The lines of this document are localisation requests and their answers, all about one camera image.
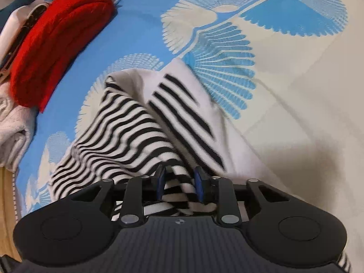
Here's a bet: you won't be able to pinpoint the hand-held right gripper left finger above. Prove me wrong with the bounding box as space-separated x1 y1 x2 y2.
86 165 167 227

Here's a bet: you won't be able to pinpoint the red folded blanket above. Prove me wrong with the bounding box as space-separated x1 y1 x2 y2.
8 0 116 113

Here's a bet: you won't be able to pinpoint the wooden bed frame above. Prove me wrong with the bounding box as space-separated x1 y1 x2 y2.
0 166 18 252

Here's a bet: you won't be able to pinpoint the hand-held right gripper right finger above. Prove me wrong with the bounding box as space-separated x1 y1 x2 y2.
193 166 276 226

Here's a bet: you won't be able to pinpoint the blue white printed bed sheet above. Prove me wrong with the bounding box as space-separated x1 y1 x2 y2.
13 0 364 234

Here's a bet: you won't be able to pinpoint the white folded quilt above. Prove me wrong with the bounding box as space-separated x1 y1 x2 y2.
0 95 38 173

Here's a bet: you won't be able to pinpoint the black white striped hooded garment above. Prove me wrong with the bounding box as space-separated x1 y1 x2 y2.
50 58 352 273

